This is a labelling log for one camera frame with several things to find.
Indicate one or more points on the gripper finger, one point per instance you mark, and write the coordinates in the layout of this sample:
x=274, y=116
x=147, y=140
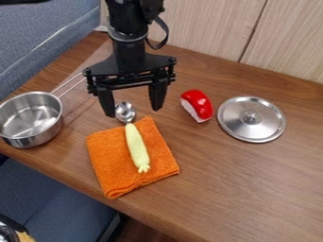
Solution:
x=157, y=94
x=106, y=102

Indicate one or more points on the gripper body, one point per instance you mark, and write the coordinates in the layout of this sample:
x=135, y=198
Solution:
x=128, y=64

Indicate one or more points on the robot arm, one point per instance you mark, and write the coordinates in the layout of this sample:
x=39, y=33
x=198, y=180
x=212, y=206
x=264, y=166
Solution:
x=128, y=19

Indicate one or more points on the red and white toy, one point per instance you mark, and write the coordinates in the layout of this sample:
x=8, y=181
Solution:
x=197, y=105

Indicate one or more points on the orange cloth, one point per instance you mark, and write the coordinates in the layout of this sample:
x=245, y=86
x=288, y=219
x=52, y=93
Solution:
x=122, y=160

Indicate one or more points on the silver pot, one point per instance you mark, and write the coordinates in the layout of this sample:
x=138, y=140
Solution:
x=30, y=118

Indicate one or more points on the silver lid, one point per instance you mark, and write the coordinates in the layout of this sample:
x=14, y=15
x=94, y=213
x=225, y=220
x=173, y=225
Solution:
x=251, y=119

